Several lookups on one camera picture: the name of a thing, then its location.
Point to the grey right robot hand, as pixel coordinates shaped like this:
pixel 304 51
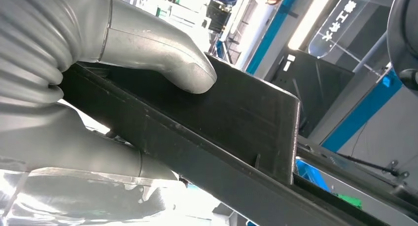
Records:
pixel 65 146

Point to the blue structural beam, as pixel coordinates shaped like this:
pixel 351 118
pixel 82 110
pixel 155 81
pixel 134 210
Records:
pixel 274 25
pixel 359 116

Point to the black flat panel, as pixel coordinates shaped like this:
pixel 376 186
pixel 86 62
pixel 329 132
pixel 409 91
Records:
pixel 326 87

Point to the bright strip light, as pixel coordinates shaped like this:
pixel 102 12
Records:
pixel 310 18

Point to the small green object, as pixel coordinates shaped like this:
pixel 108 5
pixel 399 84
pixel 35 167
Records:
pixel 349 201

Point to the clear acrylic sign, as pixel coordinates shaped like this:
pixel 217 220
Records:
pixel 339 25

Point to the black gas strut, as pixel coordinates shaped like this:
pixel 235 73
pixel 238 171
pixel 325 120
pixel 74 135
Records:
pixel 365 162

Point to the dark curved housing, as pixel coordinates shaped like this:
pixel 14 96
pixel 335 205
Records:
pixel 405 28

